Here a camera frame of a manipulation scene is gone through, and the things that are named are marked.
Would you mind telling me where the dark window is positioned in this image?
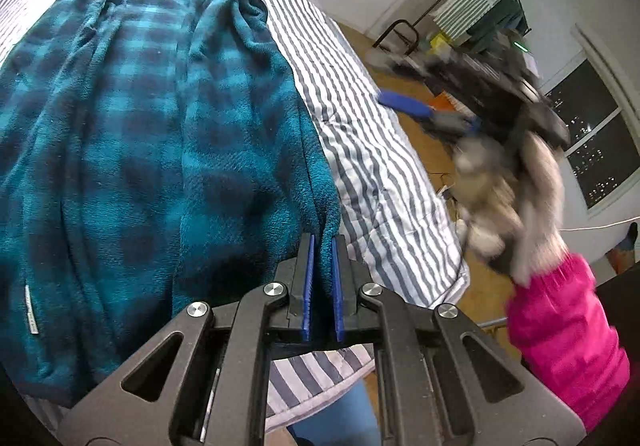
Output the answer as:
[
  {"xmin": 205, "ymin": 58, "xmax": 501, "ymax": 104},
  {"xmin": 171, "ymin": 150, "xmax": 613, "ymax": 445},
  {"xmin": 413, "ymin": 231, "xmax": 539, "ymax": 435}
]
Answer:
[{"xmin": 542, "ymin": 26, "xmax": 640, "ymax": 219}]

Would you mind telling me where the orange padded stool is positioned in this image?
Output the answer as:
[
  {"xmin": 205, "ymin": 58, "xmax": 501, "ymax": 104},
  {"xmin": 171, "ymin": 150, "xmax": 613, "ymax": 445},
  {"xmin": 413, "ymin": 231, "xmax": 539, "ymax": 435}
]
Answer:
[{"xmin": 430, "ymin": 93, "xmax": 473, "ymax": 114}]

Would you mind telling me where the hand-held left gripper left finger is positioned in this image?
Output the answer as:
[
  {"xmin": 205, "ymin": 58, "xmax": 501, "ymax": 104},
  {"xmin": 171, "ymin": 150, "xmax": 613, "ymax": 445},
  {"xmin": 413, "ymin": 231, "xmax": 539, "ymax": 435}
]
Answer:
[{"xmin": 55, "ymin": 233, "xmax": 316, "ymax": 446}]

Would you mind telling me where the person's right forearm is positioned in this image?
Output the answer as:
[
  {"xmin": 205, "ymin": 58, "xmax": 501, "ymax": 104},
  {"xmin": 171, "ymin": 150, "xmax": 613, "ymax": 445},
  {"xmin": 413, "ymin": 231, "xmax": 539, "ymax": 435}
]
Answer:
[{"xmin": 505, "ymin": 251, "xmax": 631, "ymax": 432}]

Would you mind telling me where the grey white striped quilt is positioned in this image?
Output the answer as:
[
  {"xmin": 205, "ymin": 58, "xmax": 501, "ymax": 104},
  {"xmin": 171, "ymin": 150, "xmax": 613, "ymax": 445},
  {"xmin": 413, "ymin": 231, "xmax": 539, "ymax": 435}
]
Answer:
[{"xmin": 0, "ymin": 0, "xmax": 471, "ymax": 432}]

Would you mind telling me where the person's right hand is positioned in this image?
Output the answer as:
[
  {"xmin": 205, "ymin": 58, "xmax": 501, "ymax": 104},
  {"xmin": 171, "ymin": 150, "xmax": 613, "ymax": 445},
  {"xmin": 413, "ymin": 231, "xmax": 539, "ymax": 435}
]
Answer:
[{"xmin": 452, "ymin": 131, "xmax": 568, "ymax": 287}]

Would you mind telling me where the striped hanging towel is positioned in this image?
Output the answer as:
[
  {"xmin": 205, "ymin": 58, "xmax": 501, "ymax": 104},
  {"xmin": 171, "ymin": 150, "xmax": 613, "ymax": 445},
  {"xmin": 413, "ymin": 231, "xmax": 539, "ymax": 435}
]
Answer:
[{"xmin": 432, "ymin": 0, "xmax": 503, "ymax": 39}]

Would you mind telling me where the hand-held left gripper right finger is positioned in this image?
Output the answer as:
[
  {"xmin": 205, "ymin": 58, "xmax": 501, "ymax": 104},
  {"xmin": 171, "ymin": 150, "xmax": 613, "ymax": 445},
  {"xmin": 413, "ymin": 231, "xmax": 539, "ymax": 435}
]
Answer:
[{"xmin": 331, "ymin": 234, "xmax": 586, "ymax": 446}]

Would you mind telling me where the teal plaid fleece jacket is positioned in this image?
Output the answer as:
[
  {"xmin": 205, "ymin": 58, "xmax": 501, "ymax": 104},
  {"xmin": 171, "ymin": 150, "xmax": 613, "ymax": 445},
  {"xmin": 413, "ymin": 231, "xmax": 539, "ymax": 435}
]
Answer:
[{"xmin": 0, "ymin": 0, "xmax": 343, "ymax": 407}]

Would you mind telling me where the dark hanging garment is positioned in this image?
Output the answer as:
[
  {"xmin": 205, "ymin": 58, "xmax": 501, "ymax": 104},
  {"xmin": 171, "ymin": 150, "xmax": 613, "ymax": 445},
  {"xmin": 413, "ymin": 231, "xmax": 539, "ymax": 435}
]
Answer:
[{"xmin": 467, "ymin": 0, "xmax": 528, "ymax": 47}]

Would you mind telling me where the person's leg in jeans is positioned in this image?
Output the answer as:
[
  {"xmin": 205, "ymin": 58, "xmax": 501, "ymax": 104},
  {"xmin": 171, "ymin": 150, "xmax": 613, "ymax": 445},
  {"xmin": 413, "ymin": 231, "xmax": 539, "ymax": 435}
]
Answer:
[{"xmin": 287, "ymin": 376, "xmax": 383, "ymax": 446}]

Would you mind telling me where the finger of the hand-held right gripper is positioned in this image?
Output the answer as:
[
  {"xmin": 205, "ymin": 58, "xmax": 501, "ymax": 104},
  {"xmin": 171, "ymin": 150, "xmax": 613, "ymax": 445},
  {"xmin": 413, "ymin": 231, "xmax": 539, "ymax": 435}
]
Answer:
[
  {"xmin": 425, "ymin": 111, "xmax": 478, "ymax": 139},
  {"xmin": 377, "ymin": 88, "xmax": 436, "ymax": 119}
]

